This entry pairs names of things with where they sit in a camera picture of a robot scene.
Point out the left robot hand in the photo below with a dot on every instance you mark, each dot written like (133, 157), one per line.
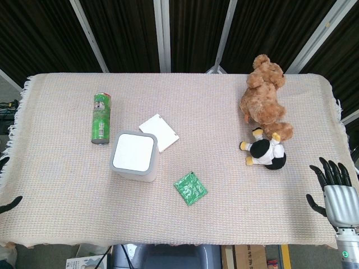
(8, 204)

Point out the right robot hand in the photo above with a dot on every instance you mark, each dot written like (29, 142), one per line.
(338, 193)

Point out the grey plastic chair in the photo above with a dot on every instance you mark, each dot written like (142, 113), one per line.
(165, 256)

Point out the green snack packet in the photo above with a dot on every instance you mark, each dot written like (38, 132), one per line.
(190, 189)

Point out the black white penguin plush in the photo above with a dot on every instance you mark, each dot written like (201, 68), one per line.
(266, 152)

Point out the brown teddy bear plush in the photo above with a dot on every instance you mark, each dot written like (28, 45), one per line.
(265, 95)

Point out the white grey square box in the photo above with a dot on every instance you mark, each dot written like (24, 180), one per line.
(134, 157)

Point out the beige woven tablecloth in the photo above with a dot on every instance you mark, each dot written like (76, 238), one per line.
(196, 112)

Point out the white flat square box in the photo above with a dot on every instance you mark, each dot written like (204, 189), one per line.
(161, 131)

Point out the white printed book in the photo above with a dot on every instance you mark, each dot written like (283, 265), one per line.
(87, 262)

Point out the brown cardboard box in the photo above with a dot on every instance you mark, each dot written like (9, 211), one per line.
(249, 256)

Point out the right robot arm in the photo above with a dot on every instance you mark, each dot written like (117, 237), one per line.
(349, 246)

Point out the green cylindrical chip can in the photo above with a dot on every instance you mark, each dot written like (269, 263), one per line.
(101, 119)

